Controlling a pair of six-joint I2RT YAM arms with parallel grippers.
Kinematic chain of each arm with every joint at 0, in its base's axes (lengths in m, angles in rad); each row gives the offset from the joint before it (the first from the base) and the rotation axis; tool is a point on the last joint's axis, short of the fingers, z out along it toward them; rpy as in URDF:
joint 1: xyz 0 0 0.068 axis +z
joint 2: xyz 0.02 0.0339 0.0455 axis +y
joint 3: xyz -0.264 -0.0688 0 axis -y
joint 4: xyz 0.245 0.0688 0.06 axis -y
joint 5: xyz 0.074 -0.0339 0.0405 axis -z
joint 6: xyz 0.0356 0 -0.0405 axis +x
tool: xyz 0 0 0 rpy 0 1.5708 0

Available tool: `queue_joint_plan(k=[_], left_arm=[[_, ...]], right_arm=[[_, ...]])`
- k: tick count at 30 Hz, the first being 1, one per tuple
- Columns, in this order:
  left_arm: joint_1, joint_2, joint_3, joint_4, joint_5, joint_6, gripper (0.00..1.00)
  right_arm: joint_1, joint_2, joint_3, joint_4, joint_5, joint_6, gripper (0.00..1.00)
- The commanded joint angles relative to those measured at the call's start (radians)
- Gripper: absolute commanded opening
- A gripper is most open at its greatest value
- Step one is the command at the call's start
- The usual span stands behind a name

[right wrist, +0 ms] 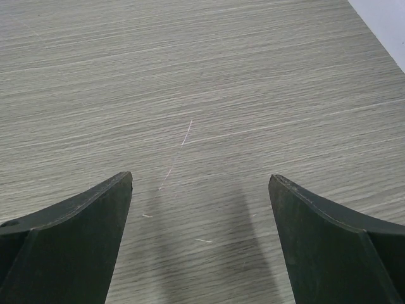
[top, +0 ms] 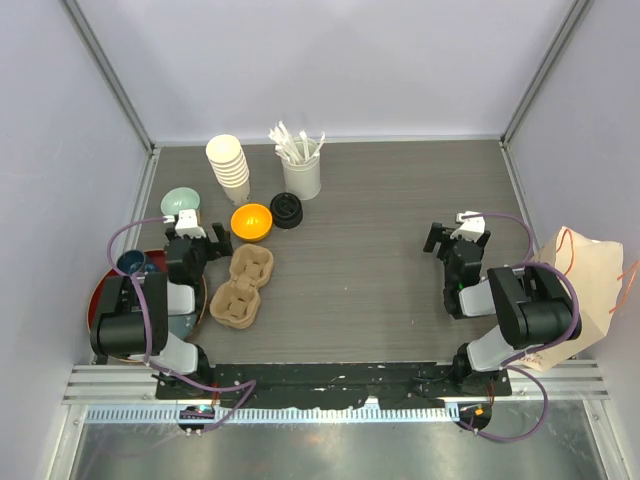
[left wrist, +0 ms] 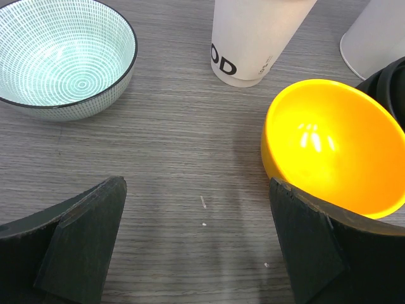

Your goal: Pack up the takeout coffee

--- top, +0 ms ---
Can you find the red round tray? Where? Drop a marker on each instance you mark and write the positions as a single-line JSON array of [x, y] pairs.
[[128, 315]]

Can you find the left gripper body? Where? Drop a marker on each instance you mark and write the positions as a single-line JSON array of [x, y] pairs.
[[199, 248]]

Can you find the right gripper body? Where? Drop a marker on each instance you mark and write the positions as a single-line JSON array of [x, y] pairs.
[[445, 253]]

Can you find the dark blue mug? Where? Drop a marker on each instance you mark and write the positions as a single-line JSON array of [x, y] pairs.
[[136, 263]]

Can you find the orange bowl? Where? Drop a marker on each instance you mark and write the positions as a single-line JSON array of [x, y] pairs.
[[252, 222]]

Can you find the blue-grey plate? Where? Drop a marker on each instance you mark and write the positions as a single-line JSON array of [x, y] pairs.
[[180, 326]]

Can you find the pale green bowl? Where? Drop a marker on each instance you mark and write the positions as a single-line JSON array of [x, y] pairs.
[[178, 199]]

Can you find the white straw holder cup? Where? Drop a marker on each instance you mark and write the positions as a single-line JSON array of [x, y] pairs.
[[303, 179]]

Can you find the stack of black lids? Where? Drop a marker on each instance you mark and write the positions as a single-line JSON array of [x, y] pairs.
[[286, 210]]

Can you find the stack of paper cups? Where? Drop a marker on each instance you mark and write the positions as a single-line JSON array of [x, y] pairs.
[[228, 162]]

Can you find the cardboard cup carrier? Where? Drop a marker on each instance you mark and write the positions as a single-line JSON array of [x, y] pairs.
[[236, 302]]

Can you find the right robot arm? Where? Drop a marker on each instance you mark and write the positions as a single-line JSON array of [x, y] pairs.
[[534, 303]]

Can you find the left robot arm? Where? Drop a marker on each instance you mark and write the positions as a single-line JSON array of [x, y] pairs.
[[186, 362]]

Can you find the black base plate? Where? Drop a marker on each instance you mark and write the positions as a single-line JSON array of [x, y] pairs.
[[339, 386]]

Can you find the brown paper bag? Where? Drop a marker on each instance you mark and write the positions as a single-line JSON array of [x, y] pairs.
[[594, 269]]

